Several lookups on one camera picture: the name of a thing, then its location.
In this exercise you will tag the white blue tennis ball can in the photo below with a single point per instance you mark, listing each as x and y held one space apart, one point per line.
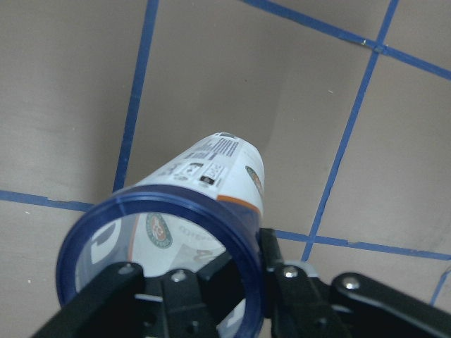
205 202

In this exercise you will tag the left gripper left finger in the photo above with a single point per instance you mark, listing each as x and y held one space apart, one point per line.
121 302

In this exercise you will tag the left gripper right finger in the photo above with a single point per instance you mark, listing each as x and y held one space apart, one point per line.
300 304

